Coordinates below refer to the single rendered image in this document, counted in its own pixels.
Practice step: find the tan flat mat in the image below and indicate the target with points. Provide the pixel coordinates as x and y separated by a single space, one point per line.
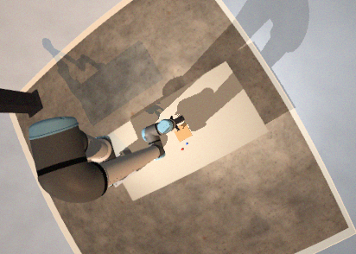
183 133

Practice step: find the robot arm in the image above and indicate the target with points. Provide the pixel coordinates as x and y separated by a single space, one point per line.
61 152

